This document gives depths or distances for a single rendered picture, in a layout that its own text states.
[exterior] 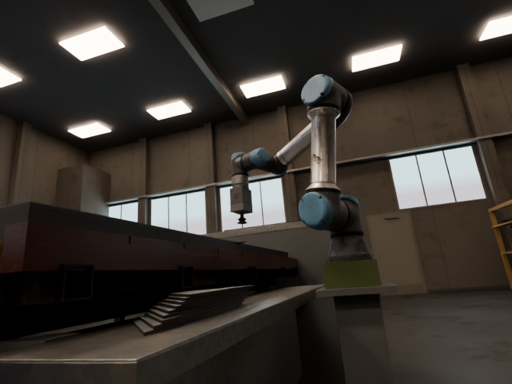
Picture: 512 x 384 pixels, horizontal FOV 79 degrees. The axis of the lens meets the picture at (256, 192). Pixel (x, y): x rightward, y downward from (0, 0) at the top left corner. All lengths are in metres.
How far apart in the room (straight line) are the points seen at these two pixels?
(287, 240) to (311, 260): 0.19
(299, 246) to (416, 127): 8.61
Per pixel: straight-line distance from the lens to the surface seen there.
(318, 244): 1.91
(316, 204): 1.00
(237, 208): 1.31
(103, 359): 0.33
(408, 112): 10.45
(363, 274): 1.08
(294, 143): 1.33
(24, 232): 0.48
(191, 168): 11.15
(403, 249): 9.31
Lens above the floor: 0.74
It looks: 15 degrees up
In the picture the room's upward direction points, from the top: 5 degrees counter-clockwise
